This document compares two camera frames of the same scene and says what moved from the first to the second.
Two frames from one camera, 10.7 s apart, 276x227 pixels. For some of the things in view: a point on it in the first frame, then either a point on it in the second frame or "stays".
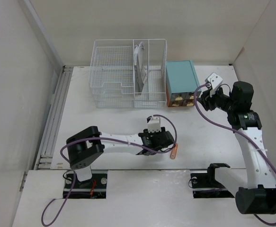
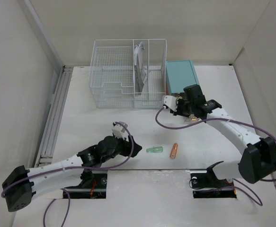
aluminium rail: (46, 154) stays
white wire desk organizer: (129, 73) stays
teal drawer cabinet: (182, 83) stays
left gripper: (149, 134) → (126, 144)
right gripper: (207, 100) → (177, 112)
